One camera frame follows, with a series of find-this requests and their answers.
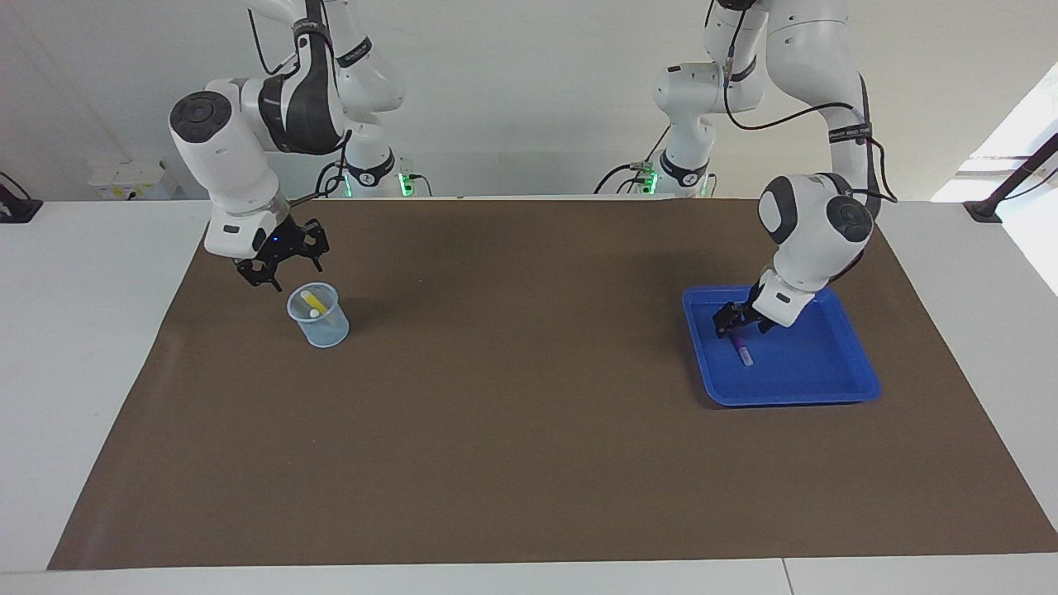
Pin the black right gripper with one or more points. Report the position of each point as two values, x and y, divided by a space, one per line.
285 244

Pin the black clamp stand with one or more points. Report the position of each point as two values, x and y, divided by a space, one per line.
984 211

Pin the black table clamp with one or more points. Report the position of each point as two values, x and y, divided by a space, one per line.
16 211

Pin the brown table mat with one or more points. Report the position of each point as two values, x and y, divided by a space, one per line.
529 454

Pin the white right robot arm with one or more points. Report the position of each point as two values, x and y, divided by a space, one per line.
231 173

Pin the yellow pen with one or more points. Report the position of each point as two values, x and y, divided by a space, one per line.
308 301

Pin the translucent plastic cup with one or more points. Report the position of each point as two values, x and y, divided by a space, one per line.
326 330

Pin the blue plastic tray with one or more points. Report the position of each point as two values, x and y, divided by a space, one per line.
826 372

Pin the purple pen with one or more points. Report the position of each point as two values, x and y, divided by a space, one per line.
745 354

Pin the white power strip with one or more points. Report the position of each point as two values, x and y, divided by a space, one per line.
124 178

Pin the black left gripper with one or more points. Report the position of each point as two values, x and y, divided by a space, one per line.
750 310

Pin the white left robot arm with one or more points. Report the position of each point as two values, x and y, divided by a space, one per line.
818 248

